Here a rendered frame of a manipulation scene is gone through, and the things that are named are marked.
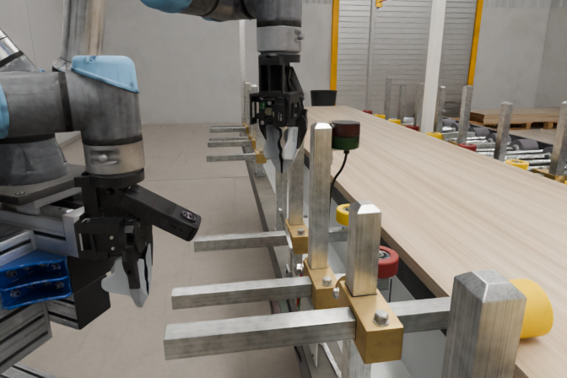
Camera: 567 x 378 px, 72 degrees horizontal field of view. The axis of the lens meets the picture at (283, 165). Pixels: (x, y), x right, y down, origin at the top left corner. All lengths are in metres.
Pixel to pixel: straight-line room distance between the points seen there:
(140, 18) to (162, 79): 1.21
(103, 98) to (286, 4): 0.31
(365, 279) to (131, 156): 0.36
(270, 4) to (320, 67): 7.98
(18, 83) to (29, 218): 0.48
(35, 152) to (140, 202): 0.45
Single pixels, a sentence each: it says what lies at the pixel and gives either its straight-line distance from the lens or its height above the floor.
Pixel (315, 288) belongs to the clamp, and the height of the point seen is 0.87.
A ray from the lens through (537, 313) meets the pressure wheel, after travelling 0.67.
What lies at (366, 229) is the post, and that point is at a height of 1.07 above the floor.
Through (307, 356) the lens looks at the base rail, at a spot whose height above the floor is 0.70.
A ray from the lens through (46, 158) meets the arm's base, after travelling 0.98.
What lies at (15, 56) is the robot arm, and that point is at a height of 1.30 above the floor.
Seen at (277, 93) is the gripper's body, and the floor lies 1.24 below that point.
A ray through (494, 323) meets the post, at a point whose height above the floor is 1.11.
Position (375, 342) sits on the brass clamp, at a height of 0.95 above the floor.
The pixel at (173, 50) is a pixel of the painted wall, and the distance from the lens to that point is 8.43.
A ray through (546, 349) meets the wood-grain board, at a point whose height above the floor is 0.90.
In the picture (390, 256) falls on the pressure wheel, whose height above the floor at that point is 0.91.
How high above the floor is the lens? 1.29
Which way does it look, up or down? 15 degrees down
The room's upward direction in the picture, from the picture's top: straight up
